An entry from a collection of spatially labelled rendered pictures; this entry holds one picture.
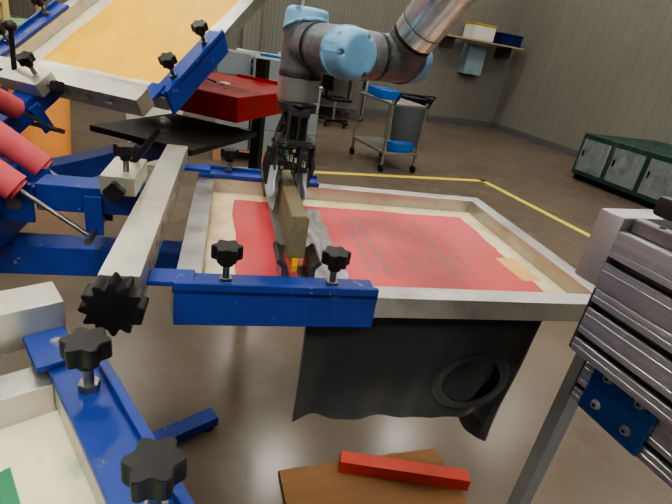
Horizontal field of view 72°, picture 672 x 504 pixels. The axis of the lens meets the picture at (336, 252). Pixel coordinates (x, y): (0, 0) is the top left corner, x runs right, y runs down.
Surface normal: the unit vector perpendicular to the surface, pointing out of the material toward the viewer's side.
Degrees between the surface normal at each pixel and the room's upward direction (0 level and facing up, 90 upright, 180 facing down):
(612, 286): 90
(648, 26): 90
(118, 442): 0
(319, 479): 0
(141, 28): 32
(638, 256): 90
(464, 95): 90
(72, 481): 0
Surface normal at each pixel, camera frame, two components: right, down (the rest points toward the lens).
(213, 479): 0.15, -0.90
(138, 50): -0.04, -0.57
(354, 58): 0.58, 0.42
